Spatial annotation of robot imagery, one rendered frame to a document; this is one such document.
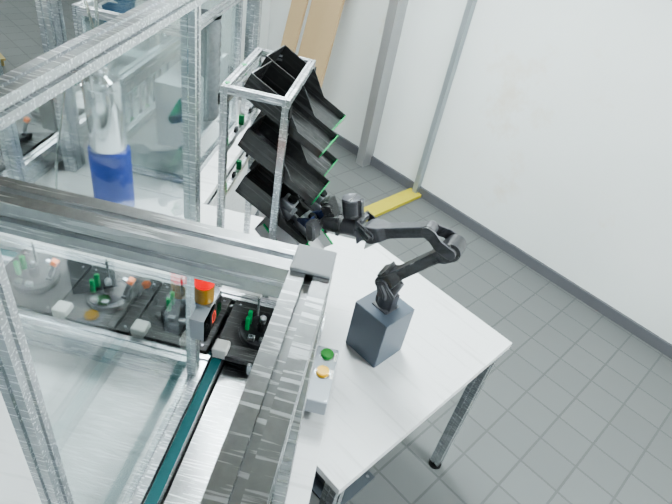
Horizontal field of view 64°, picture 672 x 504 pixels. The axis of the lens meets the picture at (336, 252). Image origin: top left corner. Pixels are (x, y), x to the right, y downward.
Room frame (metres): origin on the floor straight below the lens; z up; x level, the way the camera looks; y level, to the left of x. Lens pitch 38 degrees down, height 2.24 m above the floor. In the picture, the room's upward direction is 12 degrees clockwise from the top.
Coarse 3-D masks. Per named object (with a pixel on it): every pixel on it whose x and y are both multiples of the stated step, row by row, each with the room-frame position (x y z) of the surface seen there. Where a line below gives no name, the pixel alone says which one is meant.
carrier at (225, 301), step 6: (222, 300) 1.25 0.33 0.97; (228, 300) 1.26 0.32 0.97; (222, 306) 1.22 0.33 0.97; (228, 306) 1.23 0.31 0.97; (222, 312) 1.20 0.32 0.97; (222, 318) 1.17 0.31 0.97; (216, 324) 1.14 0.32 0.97; (216, 330) 1.12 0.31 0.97; (210, 336) 1.09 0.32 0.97; (204, 342) 1.06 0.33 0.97; (210, 342) 1.07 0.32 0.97; (204, 348) 1.04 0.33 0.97
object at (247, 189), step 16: (256, 176) 1.51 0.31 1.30; (272, 176) 1.51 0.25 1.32; (240, 192) 1.39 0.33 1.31; (256, 192) 1.38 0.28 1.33; (272, 192) 1.49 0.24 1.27; (288, 192) 1.49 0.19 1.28; (256, 208) 1.38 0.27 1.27; (304, 208) 1.48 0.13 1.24; (288, 224) 1.39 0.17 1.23; (304, 240) 1.34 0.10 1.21
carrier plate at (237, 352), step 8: (240, 304) 1.25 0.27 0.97; (248, 304) 1.26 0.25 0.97; (256, 304) 1.27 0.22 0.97; (232, 312) 1.21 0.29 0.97; (240, 312) 1.22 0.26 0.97; (256, 312) 1.23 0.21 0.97; (264, 312) 1.24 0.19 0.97; (272, 312) 1.24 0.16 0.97; (232, 320) 1.17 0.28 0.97; (240, 320) 1.18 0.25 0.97; (224, 328) 1.13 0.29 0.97; (232, 328) 1.14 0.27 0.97; (224, 336) 1.10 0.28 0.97; (232, 336) 1.11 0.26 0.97; (232, 344) 1.08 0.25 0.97; (240, 344) 1.08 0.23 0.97; (232, 352) 1.05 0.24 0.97; (240, 352) 1.05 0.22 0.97; (248, 352) 1.06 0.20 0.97; (256, 352) 1.07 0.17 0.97; (232, 360) 1.03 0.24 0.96; (240, 360) 1.03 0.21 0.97; (248, 360) 1.03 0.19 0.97
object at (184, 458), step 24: (216, 360) 1.03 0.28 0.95; (192, 384) 0.92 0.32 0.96; (216, 384) 0.96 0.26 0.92; (240, 384) 0.98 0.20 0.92; (192, 408) 0.85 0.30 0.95; (216, 408) 0.89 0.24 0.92; (168, 432) 0.76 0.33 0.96; (192, 432) 0.80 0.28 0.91; (216, 432) 0.81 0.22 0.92; (168, 456) 0.70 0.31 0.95; (192, 456) 0.73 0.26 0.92; (216, 456) 0.75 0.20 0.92; (144, 480) 0.62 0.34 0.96; (168, 480) 0.65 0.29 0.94; (192, 480) 0.67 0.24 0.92
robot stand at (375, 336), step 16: (368, 304) 1.28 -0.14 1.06; (400, 304) 1.31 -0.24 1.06; (352, 320) 1.28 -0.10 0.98; (368, 320) 1.24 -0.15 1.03; (384, 320) 1.22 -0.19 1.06; (400, 320) 1.25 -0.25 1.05; (352, 336) 1.27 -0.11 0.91; (368, 336) 1.23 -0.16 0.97; (384, 336) 1.20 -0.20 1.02; (400, 336) 1.27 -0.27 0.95; (368, 352) 1.22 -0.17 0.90; (384, 352) 1.22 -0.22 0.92
